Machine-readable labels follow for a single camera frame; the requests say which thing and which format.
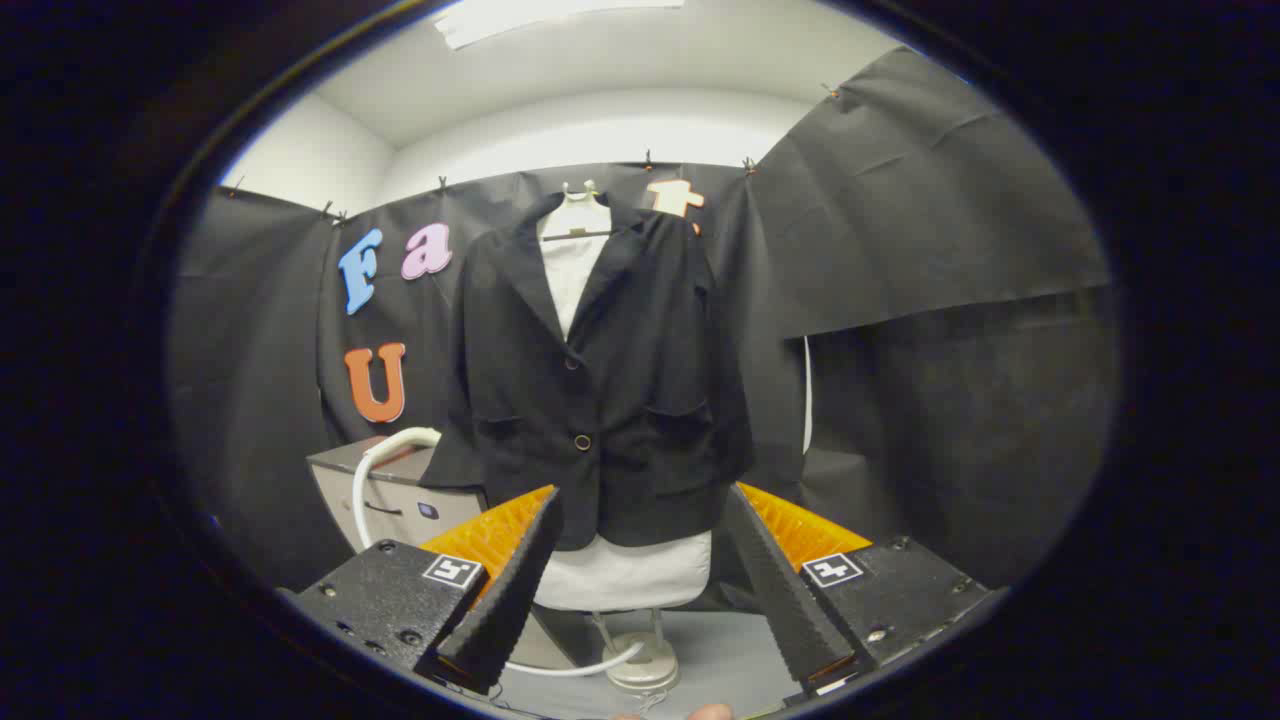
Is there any white round stand base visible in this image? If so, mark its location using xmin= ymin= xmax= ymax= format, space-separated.
xmin=590 ymin=608 xmax=683 ymax=694

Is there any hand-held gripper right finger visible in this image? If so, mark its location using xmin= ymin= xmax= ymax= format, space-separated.
xmin=722 ymin=482 xmax=1006 ymax=698

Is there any ceiling light panel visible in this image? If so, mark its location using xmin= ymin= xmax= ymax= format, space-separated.
xmin=433 ymin=0 xmax=687 ymax=51

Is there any black suit jacket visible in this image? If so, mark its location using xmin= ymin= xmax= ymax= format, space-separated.
xmin=420 ymin=192 xmax=756 ymax=551

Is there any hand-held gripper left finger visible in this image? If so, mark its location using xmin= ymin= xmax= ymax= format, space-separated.
xmin=280 ymin=485 xmax=564 ymax=696

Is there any white garment steamer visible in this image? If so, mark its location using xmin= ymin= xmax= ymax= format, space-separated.
xmin=350 ymin=427 xmax=646 ymax=679

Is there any white padded garment form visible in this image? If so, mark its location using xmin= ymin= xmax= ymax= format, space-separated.
xmin=535 ymin=195 xmax=713 ymax=613

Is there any row of black backdrop clips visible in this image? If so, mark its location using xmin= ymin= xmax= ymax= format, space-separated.
xmin=228 ymin=82 xmax=843 ymax=223

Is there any cream plastic hanger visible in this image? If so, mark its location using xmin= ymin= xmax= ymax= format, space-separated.
xmin=540 ymin=180 xmax=613 ymax=243

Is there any black backdrop cloth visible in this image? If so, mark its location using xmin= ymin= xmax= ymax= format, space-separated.
xmin=165 ymin=45 xmax=1121 ymax=601

